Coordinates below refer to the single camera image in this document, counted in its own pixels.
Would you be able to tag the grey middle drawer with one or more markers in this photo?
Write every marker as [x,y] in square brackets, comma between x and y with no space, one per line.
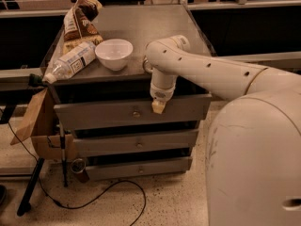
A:
[136,143]

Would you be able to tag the brown cardboard box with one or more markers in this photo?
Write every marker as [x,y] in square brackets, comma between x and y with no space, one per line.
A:
[38,124]

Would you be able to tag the metal soda can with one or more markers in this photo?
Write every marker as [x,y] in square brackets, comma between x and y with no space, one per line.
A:
[146,65]

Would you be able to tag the brown chip bag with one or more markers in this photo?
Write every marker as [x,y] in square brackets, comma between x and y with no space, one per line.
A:
[78,21]

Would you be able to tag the clear plastic water bottle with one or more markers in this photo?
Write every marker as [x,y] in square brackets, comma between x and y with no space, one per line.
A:
[71,63]

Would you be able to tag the grey top drawer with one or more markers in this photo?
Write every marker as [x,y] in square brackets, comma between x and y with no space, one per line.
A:
[131,112]

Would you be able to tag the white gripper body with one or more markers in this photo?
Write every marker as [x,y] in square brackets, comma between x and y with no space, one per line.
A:
[161,94]

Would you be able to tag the black thin pole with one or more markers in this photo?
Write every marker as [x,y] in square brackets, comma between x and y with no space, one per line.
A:
[63,155]

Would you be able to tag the grey bottom drawer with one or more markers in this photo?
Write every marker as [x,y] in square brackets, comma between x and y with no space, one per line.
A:
[140,168]

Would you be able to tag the grey drawer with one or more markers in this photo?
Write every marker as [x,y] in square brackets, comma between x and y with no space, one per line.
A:
[136,143]
[131,112]
[140,168]

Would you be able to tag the black stand leg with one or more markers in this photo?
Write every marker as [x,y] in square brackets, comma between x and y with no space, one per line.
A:
[25,205]

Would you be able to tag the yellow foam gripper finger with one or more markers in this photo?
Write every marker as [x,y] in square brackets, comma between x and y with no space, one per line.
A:
[158,107]

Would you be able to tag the grey drawer cabinet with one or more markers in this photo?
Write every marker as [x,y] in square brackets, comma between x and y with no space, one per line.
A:
[139,25]

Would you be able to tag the black shoe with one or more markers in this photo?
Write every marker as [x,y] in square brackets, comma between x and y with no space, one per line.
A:
[3,194]

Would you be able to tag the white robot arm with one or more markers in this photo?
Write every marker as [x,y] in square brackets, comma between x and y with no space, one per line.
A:
[253,154]

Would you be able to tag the white bowl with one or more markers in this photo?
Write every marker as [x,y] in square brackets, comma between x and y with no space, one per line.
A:
[114,54]

